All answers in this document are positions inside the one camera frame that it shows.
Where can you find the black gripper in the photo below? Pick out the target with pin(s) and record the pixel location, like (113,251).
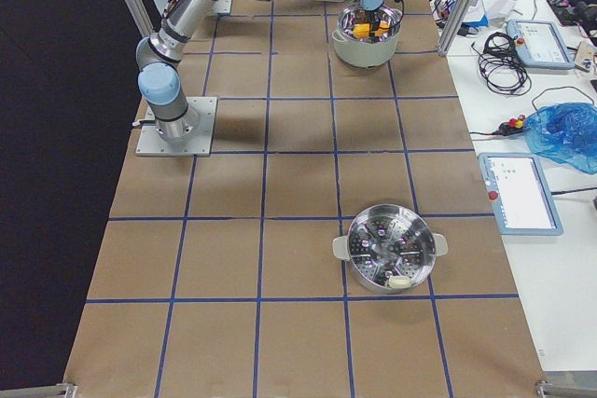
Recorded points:
(373,17)

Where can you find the yellow corn cob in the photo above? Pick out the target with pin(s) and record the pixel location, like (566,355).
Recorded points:
(360,30)

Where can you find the pale green electric pot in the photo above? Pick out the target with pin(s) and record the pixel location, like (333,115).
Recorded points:
(365,53)

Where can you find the teach pendant tablet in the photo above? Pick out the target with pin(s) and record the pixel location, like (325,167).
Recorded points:
(538,44)
(518,192)

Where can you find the black red button box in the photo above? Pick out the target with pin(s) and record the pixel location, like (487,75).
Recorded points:
(514,126)

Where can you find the blue plastic bag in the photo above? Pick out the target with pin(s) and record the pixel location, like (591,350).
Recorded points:
(564,133)

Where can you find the steel steamer basket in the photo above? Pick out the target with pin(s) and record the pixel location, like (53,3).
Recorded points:
(389,249)

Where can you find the brown paper table cover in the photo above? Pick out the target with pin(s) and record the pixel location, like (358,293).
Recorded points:
(216,276)

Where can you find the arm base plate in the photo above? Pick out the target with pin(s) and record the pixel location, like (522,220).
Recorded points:
(222,8)
(190,135)

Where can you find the aluminium corner bracket left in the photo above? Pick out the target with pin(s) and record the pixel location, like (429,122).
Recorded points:
(546,389)

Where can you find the aluminium corner bracket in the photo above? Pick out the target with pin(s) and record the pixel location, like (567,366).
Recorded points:
(546,389)
(61,390)

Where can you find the aluminium corner bracket right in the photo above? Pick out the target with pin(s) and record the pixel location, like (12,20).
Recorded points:
(61,390)

